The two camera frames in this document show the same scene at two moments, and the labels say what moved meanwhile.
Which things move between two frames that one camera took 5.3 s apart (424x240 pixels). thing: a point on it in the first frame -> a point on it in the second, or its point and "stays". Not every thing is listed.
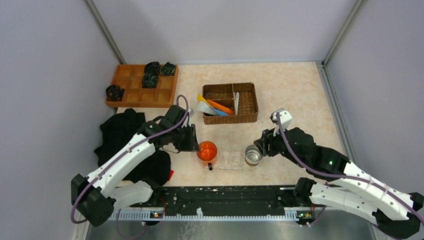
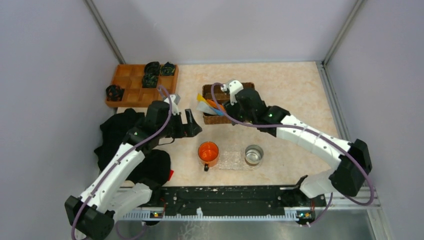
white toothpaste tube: (203, 106) stays
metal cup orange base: (253, 155) stays
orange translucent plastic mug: (207, 156) stays
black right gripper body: (265, 144) -> (235, 110)
